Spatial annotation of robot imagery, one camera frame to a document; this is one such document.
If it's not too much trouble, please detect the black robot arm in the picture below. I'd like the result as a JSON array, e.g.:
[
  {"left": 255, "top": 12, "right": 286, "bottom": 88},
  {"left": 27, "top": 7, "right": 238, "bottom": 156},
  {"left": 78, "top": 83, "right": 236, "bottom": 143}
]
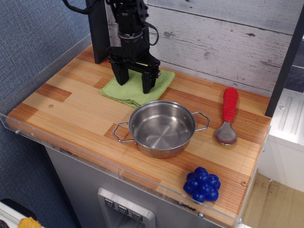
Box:
[{"left": 64, "top": 0, "right": 161, "bottom": 94}]

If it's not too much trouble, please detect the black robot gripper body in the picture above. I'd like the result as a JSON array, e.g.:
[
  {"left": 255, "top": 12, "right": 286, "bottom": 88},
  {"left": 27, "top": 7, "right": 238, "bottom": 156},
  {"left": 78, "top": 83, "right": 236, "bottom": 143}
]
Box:
[{"left": 108, "top": 36, "right": 160, "bottom": 74}]

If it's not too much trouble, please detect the dark grey post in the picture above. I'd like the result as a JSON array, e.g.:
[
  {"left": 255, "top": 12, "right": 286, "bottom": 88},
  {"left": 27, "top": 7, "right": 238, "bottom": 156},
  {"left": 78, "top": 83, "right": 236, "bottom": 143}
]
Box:
[
  {"left": 88, "top": 0, "right": 110, "bottom": 64},
  {"left": 265, "top": 6, "right": 304, "bottom": 117}
]

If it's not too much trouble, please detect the silver dispenser button panel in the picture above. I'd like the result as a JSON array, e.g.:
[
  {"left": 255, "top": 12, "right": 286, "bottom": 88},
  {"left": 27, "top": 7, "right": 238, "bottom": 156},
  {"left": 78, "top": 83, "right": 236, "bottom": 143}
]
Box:
[{"left": 97, "top": 187, "right": 156, "bottom": 228}]

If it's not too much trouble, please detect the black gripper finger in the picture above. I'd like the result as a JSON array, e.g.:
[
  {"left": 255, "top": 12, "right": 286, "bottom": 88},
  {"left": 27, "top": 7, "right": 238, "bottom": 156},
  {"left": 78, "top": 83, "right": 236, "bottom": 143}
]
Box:
[
  {"left": 142, "top": 71, "right": 160, "bottom": 94},
  {"left": 111, "top": 60, "right": 129, "bottom": 86}
]

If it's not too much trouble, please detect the stainless steel pot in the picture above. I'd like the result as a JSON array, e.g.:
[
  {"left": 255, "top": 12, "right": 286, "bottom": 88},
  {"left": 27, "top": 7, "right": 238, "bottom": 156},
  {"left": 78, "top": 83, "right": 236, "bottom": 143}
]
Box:
[{"left": 112, "top": 100, "right": 209, "bottom": 159}]

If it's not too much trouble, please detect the green cloth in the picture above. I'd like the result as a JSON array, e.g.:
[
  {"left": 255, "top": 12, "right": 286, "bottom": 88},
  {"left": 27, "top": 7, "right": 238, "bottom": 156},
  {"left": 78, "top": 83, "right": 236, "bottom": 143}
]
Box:
[{"left": 100, "top": 70, "right": 175, "bottom": 108}]

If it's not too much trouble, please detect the dark grey right post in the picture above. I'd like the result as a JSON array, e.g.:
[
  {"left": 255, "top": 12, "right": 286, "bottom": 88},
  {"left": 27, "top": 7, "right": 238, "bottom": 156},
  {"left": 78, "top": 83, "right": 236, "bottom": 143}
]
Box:
[{"left": 265, "top": 6, "right": 304, "bottom": 117}]

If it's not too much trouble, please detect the blue plastic grape bunch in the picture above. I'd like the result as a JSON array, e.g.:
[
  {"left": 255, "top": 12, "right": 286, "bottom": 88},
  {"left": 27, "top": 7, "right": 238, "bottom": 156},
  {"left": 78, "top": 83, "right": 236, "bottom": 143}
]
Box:
[{"left": 183, "top": 167, "right": 221, "bottom": 203}]

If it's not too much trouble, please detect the red handled metal spoon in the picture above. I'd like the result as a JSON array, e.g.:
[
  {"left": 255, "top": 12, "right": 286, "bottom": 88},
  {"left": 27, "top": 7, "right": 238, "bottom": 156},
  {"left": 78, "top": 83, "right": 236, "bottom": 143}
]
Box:
[{"left": 215, "top": 87, "right": 238, "bottom": 145}]

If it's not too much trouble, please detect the grey toy cabinet front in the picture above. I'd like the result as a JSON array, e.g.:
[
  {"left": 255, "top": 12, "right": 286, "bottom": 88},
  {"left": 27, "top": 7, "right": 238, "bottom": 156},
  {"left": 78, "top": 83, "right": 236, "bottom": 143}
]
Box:
[{"left": 46, "top": 148, "right": 217, "bottom": 228}]

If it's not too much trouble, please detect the clear acrylic edge guard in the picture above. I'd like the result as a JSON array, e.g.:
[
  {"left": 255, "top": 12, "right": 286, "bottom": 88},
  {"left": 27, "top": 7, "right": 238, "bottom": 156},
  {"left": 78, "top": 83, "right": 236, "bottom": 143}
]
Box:
[{"left": 0, "top": 36, "right": 245, "bottom": 227}]

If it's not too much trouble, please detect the dark grey left post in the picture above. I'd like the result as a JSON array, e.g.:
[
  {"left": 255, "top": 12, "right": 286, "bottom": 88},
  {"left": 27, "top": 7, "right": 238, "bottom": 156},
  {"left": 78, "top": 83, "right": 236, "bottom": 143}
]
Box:
[{"left": 88, "top": 0, "right": 110, "bottom": 64}]

